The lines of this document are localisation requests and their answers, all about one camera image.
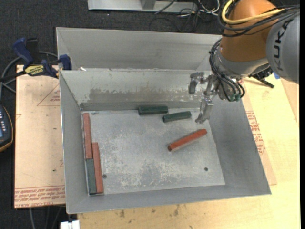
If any brown cardboard board red print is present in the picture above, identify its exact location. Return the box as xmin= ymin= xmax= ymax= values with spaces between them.
xmin=14 ymin=64 xmax=278 ymax=209

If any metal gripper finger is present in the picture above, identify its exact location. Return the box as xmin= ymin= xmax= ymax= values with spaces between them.
xmin=188 ymin=72 xmax=206 ymax=94
xmin=194 ymin=98 xmax=214 ymax=124

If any red-brown flat block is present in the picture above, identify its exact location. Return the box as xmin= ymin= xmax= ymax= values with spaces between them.
xmin=167 ymin=128 xmax=208 ymax=153
xmin=91 ymin=142 xmax=105 ymax=195
xmin=82 ymin=112 xmax=93 ymax=160

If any grey metal bin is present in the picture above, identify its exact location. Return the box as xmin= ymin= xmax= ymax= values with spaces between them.
xmin=56 ymin=27 xmax=272 ymax=215

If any dark green flat block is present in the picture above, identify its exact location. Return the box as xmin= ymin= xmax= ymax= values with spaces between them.
xmin=162 ymin=111 xmax=192 ymax=123
xmin=85 ymin=158 xmax=98 ymax=196
xmin=138 ymin=105 xmax=169 ymax=116

